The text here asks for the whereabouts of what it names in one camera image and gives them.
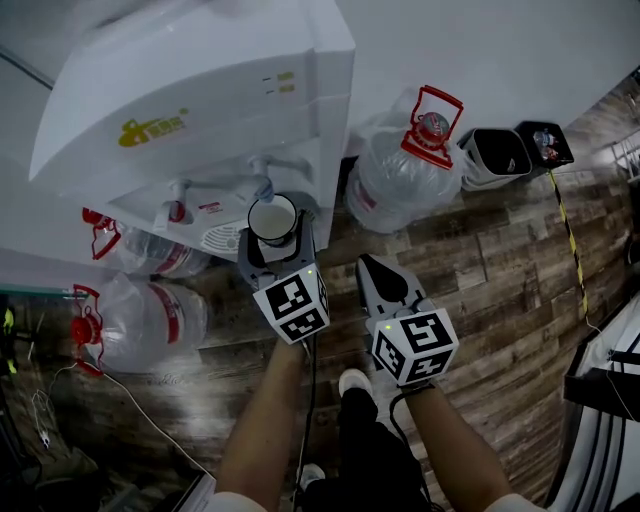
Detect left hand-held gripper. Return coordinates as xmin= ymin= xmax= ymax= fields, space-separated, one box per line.
xmin=237 ymin=209 xmax=331 ymax=346

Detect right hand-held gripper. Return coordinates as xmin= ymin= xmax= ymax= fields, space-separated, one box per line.
xmin=355 ymin=253 xmax=460 ymax=389

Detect white cup with dark rim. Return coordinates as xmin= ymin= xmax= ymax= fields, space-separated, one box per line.
xmin=247 ymin=193 xmax=300 ymax=247

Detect person's right forearm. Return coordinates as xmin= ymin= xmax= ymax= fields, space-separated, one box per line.
xmin=404 ymin=382 xmax=514 ymax=512

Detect person's left forearm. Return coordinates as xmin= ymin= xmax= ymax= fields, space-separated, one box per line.
xmin=214 ymin=339 xmax=309 ymax=512

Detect white water dispenser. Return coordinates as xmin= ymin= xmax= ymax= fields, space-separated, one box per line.
xmin=27 ymin=0 xmax=356 ymax=259

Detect person's right white shoe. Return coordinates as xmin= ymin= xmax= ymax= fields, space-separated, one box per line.
xmin=338 ymin=368 xmax=374 ymax=399

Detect person's white shoe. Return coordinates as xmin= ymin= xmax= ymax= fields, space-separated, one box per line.
xmin=338 ymin=368 xmax=374 ymax=399
xmin=298 ymin=463 xmax=326 ymax=491

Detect white trash bin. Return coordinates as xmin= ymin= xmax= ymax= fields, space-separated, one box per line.
xmin=457 ymin=127 xmax=533 ymax=193

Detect person's black trousers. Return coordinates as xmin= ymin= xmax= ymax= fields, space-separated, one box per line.
xmin=302 ymin=387 xmax=436 ymax=512

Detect yellow black hazard tape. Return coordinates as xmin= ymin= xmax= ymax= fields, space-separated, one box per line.
xmin=548 ymin=169 xmax=591 ymax=321

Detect person's left white shoe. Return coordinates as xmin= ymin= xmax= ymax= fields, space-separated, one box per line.
xmin=298 ymin=463 xmax=326 ymax=491

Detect black trash bin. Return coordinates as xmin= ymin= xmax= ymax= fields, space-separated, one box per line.
xmin=514 ymin=120 xmax=575 ymax=174

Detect plastic bottle trash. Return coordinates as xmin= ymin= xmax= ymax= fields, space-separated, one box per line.
xmin=532 ymin=128 xmax=564 ymax=161

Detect frosted glass door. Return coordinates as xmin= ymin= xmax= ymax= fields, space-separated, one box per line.
xmin=0 ymin=282 xmax=91 ymax=301

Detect dark desk with white edge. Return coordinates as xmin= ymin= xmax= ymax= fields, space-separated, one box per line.
xmin=544 ymin=294 xmax=640 ymax=512

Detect clear water jug red handle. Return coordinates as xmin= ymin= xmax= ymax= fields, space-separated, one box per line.
xmin=344 ymin=84 xmax=466 ymax=235
xmin=82 ymin=207 xmax=214 ymax=279
xmin=69 ymin=272 xmax=209 ymax=377

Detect right hand-held gripper black cable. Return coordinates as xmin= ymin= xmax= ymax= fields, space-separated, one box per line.
xmin=387 ymin=383 xmax=445 ymax=512

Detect hand-held gripper black cable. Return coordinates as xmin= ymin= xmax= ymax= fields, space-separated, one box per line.
xmin=387 ymin=383 xmax=445 ymax=512
xmin=298 ymin=339 xmax=320 ymax=512

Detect left hand-held gripper black cable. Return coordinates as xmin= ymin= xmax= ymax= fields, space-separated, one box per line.
xmin=298 ymin=339 xmax=320 ymax=512

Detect long white floor cable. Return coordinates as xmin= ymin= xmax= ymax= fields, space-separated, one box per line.
xmin=102 ymin=372 xmax=216 ymax=476

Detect white cable by desk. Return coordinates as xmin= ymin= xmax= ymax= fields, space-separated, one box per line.
xmin=584 ymin=317 xmax=640 ymax=409

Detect thin white floor cable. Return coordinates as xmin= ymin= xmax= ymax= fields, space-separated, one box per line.
xmin=29 ymin=362 xmax=79 ymax=449

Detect thin black wall cable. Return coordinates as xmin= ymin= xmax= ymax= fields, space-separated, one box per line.
xmin=0 ymin=48 xmax=55 ymax=90

